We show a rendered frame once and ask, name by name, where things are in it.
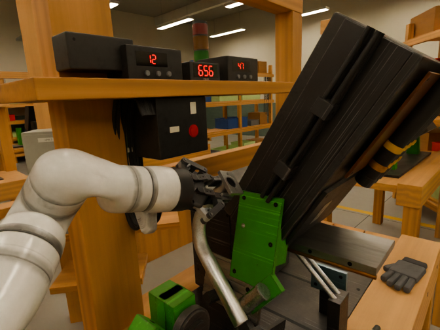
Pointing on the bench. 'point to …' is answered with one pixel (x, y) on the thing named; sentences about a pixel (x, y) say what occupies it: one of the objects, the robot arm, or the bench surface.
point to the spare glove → (404, 274)
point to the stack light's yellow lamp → (200, 42)
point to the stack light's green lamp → (200, 55)
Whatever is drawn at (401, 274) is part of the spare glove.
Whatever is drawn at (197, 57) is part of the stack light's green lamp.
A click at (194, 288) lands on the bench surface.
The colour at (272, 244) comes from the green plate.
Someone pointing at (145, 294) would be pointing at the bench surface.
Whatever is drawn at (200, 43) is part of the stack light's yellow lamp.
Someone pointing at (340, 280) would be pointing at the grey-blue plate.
